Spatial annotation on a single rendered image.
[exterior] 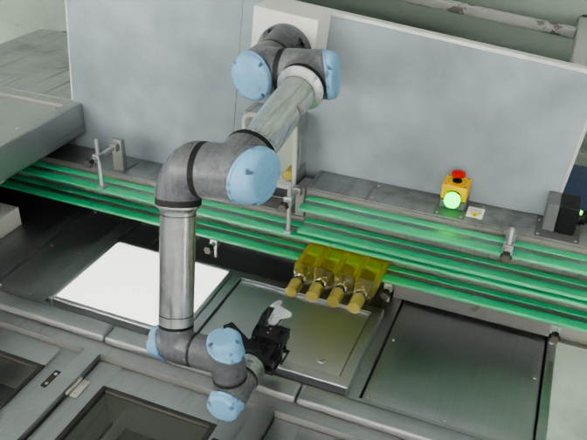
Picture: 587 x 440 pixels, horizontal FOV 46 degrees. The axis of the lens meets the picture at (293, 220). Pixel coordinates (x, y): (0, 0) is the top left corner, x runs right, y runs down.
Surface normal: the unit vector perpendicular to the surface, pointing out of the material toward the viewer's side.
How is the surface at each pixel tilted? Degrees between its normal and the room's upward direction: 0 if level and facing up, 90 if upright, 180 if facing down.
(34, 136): 90
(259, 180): 82
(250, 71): 8
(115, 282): 90
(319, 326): 90
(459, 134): 0
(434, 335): 89
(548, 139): 0
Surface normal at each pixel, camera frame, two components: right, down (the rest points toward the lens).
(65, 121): 0.93, 0.22
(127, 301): 0.03, -0.86
